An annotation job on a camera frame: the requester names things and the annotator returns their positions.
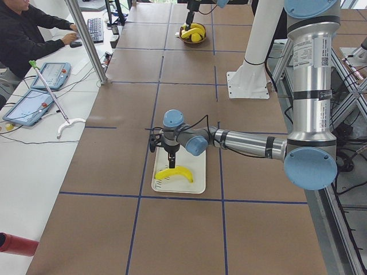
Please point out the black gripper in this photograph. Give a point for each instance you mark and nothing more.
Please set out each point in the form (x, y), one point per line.
(171, 147)
(190, 15)

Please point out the yellow banana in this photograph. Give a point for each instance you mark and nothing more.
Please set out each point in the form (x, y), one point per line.
(197, 25)
(185, 34)
(178, 170)

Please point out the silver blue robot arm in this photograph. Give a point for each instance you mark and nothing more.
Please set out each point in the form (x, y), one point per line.
(220, 3)
(309, 152)

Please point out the brown wicker basket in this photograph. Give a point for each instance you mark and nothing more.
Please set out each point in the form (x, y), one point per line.
(188, 41)

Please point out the yellow lemon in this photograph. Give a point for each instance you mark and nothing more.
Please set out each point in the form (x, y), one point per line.
(196, 38)

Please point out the white rectangular bear tray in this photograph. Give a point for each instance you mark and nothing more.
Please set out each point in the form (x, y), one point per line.
(177, 183)

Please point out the black computer keyboard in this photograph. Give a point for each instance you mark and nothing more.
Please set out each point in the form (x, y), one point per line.
(95, 29)

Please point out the black computer mouse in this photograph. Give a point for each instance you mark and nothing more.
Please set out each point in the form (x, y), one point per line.
(75, 44)

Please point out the far blue teach pendant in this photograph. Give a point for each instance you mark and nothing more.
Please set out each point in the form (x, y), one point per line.
(55, 73)

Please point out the blue teach pendant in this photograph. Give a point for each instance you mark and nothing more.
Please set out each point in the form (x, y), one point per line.
(30, 108)
(55, 73)

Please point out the near blue teach pendant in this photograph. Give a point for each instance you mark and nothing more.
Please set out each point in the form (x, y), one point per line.
(30, 108)

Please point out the white hook reaching stick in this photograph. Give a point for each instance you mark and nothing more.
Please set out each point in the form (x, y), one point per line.
(68, 122)

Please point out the person in black jacket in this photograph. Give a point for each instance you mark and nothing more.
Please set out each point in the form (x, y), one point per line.
(21, 39)

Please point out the red fire extinguisher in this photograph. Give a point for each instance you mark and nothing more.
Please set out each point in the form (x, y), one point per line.
(12, 244)

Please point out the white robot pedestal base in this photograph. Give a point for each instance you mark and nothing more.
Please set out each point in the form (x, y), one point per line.
(249, 81)

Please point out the aluminium frame post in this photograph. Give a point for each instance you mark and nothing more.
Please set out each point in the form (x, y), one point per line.
(86, 38)

